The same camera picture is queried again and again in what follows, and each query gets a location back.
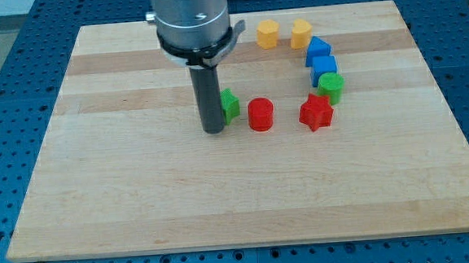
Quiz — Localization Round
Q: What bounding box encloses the green star block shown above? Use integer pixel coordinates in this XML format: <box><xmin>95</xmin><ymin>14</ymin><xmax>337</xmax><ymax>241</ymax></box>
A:
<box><xmin>220</xmin><ymin>88</ymin><xmax>241</xmax><ymax>125</ymax></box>

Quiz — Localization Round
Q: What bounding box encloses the blue cube block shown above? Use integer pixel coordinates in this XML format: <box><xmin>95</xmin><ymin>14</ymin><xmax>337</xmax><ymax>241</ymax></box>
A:
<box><xmin>310</xmin><ymin>55</ymin><xmax>338</xmax><ymax>88</ymax></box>

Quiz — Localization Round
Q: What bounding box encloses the yellow hexagon block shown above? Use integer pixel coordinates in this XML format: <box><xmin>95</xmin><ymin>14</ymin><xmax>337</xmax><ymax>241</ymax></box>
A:
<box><xmin>256</xmin><ymin>20</ymin><xmax>279</xmax><ymax>50</ymax></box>

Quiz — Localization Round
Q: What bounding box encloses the green cylinder block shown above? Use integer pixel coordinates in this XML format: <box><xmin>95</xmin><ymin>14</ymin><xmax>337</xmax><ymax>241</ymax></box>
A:
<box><xmin>317</xmin><ymin>72</ymin><xmax>345</xmax><ymax>105</ymax></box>

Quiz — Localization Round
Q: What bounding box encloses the wooden board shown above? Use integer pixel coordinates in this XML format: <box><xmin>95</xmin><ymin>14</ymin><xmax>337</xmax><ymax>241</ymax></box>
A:
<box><xmin>7</xmin><ymin>1</ymin><xmax>469</xmax><ymax>263</ymax></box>

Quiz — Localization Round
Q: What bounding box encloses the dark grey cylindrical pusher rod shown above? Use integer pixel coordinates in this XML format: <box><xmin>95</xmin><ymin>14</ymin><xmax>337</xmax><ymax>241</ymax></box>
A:
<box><xmin>189</xmin><ymin>68</ymin><xmax>225</xmax><ymax>134</ymax></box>

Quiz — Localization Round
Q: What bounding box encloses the red star block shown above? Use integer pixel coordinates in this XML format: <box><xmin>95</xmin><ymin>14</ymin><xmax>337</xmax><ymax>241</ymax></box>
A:
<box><xmin>299</xmin><ymin>94</ymin><xmax>335</xmax><ymax>132</ymax></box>

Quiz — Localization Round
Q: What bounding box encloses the yellow heart block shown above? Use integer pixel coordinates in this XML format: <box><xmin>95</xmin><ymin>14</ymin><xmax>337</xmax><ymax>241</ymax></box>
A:
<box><xmin>290</xmin><ymin>18</ymin><xmax>313</xmax><ymax>50</ymax></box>

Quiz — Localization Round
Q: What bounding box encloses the blue triangle block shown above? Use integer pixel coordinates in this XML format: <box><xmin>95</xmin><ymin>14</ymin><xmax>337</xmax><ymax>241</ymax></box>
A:
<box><xmin>305</xmin><ymin>36</ymin><xmax>332</xmax><ymax>68</ymax></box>

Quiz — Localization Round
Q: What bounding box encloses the black clamp with grey lever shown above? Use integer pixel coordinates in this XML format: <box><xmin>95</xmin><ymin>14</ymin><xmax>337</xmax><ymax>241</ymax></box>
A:
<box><xmin>157</xmin><ymin>20</ymin><xmax>246</xmax><ymax>69</ymax></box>

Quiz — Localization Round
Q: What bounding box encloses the red cylinder block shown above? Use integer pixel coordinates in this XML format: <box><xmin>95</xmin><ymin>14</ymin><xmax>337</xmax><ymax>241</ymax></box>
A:
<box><xmin>248</xmin><ymin>97</ymin><xmax>274</xmax><ymax>132</ymax></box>

